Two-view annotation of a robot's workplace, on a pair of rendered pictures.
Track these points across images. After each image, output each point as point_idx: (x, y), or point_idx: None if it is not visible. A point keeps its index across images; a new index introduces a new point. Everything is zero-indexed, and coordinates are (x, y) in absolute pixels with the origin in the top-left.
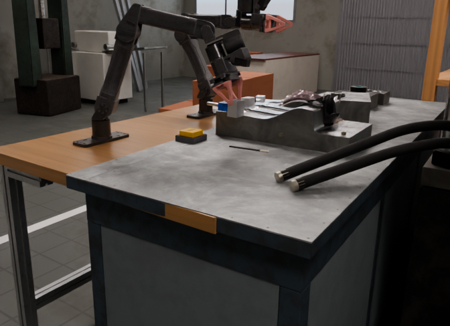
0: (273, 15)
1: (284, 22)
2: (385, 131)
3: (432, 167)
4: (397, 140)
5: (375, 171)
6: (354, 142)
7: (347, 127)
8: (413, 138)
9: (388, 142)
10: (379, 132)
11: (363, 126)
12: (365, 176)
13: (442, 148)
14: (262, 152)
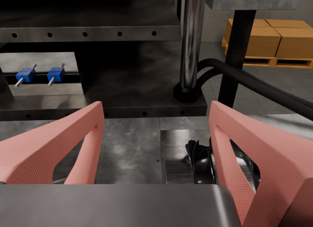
0: (110, 187)
1: (214, 100)
2: (268, 87)
3: (204, 100)
4: (144, 127)
5: (269, 117)
6: (303, 105)
7: (207, 143)
8: (119, 119)
9: (157, 131)
10: (106, 149)
11: (187, 132)
12: (289, 119)
13: (194, 87)
14: None
